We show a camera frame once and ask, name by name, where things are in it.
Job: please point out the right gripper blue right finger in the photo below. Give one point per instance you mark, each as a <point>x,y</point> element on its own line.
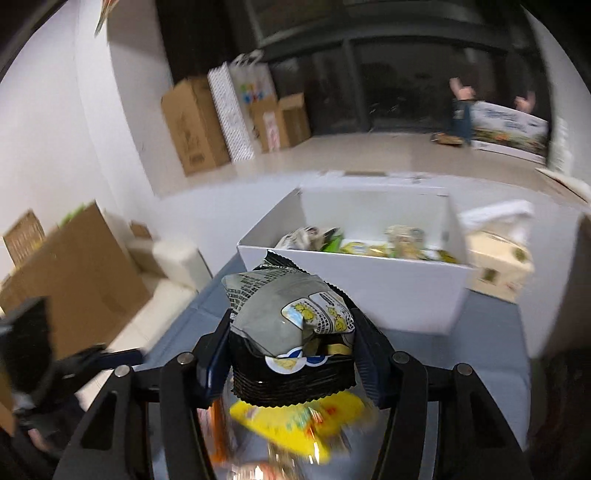
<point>372,352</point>

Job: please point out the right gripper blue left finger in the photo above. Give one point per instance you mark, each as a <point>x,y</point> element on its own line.
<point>214,359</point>

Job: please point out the orange Indian cake packet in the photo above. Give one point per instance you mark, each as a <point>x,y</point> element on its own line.
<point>220,445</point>

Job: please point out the black yellow chips bag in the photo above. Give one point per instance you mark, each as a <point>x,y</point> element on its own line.
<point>291,338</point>

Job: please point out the beige biscuit packet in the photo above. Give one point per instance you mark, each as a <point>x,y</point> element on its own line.
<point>406,242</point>

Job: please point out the long green snack packet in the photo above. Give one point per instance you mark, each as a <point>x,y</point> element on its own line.
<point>333,240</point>

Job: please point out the white printed snack bag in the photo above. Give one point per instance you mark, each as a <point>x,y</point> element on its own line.
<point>305,239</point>

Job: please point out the pale yellow snack bag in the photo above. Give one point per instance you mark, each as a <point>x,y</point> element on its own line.
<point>359,248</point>

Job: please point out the person's left hand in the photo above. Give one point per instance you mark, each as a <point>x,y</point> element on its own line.
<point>39,441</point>

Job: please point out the cream leather sofa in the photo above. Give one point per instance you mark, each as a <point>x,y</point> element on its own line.
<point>173,271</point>

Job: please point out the white open cardboard box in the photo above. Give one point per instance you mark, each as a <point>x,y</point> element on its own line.
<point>401,294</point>

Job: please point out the brown cardboard box near sofa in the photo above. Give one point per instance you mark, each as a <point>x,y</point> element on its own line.
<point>92,287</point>

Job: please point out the yellow tissue pack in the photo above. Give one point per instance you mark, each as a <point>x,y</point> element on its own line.
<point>497,237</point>

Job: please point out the small snack on windowsill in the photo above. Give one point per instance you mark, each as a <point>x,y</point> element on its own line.
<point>442,138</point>

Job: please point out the dark blue small box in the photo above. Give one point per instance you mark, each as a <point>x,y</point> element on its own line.
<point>462,120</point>

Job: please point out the small brown cardboard box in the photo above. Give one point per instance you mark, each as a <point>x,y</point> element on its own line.
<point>280,123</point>

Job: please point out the large brown cardboard box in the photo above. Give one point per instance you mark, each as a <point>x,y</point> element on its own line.
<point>192,121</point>

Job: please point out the printed landscape gift box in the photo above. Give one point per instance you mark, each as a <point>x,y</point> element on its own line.
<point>506,131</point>

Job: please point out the white plastic bottle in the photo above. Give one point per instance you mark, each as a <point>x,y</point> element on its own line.
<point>560,154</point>

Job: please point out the white dotted paper bag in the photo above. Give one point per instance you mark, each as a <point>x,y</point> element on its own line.
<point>235,86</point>

